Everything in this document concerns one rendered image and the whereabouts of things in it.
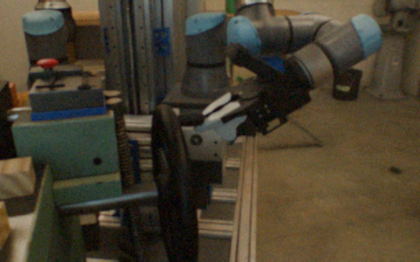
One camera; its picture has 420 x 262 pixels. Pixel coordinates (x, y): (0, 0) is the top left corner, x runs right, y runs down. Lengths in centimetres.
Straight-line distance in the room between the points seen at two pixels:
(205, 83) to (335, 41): 48
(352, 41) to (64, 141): 49
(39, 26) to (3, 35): 286
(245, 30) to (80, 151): 36
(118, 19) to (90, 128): 72
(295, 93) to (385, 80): 354
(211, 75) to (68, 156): 60
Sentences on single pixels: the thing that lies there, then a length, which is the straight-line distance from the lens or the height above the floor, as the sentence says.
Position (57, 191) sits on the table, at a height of 87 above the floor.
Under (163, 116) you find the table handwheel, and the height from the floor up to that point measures 95.
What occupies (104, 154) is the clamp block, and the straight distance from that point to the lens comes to 57.
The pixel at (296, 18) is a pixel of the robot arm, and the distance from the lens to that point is 76.
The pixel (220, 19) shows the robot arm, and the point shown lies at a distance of 107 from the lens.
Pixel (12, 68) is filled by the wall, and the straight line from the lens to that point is 411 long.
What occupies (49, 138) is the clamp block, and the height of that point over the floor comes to 94.
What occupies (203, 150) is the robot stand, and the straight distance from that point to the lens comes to 100.
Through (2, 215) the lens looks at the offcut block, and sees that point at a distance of 43.
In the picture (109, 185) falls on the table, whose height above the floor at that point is 86.
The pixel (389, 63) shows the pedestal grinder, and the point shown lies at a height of 35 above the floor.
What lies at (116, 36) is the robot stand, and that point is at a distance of 123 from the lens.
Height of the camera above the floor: 114
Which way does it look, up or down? 22 degrees down
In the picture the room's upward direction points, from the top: straight up
